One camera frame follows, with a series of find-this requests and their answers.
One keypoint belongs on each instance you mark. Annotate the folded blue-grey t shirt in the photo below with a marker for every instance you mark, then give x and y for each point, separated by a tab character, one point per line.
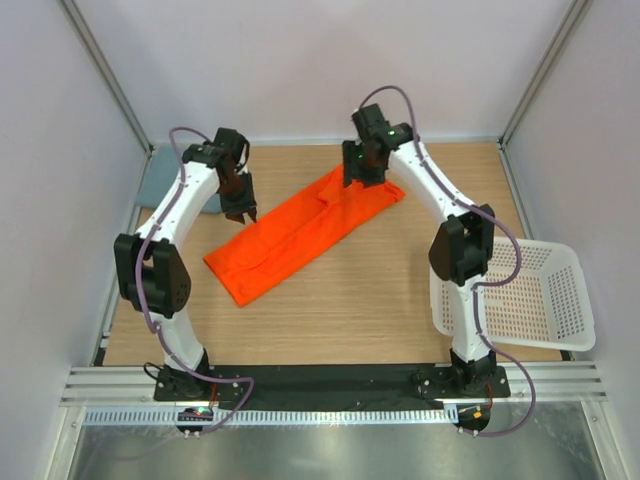
159	176

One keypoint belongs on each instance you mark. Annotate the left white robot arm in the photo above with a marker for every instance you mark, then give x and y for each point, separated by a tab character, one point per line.
151	273

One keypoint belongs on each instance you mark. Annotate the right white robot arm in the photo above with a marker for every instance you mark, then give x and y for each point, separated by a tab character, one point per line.
462	246

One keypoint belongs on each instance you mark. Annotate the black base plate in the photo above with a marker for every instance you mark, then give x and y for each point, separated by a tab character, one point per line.
333	388

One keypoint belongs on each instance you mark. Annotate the white slotted cable duct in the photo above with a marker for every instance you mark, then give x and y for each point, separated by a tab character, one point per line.
199	417

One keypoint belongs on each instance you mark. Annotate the white plastic basket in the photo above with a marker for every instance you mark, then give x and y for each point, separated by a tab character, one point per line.
545	306

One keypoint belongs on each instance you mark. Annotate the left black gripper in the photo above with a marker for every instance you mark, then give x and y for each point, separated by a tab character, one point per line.
234	210

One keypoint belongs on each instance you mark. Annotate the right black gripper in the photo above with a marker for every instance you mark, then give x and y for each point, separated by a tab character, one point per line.
350	171

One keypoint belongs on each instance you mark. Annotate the aluminium rail frame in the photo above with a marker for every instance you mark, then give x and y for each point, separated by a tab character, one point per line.
121	385

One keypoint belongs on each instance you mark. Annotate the orange t shirt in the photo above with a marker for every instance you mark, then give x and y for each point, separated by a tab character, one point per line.
295	233

